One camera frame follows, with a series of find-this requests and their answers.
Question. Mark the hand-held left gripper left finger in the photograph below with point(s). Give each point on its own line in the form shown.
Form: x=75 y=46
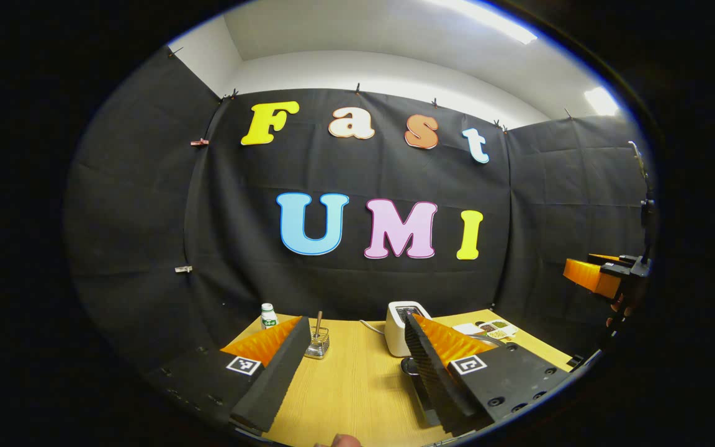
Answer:
x=277 y=379

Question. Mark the wooden spoon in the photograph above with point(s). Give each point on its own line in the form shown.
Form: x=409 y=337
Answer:
x=318 y=323

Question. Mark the white toaster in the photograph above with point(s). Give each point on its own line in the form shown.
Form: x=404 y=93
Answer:
x=395 y=335

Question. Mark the small ceiling light panel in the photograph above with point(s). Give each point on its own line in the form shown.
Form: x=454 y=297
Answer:
x=601 y=101

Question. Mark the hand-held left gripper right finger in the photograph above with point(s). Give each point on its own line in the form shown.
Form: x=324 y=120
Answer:
x=438 y=385

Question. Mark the long ceiling light panel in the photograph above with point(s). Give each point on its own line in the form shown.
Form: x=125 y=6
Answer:
x=494 y=18

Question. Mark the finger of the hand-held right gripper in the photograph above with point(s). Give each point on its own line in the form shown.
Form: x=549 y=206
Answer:
x=587 y=276
x=602 y=256

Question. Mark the white drink bottle green label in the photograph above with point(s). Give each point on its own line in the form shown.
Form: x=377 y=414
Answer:
x=269 y=318

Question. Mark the pink cloth clip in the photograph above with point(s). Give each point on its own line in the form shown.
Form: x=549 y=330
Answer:
x=200 y=142

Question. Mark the black induction cooktop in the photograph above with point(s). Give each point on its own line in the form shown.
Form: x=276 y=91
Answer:
x=422 y=400

